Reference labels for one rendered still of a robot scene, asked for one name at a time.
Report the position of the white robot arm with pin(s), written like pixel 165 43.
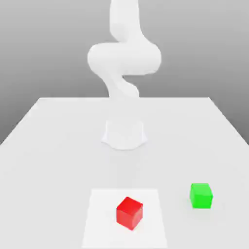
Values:
pixel 124 58

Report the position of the small green cube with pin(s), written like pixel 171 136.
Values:
pixel 201 196

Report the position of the small red cube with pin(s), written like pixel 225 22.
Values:
pixel 129 213

